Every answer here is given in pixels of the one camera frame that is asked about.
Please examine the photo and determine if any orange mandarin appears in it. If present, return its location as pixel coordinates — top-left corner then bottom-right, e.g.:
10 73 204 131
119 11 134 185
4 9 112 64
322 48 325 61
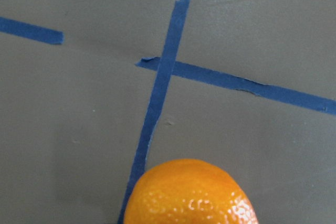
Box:
123 159 258 223

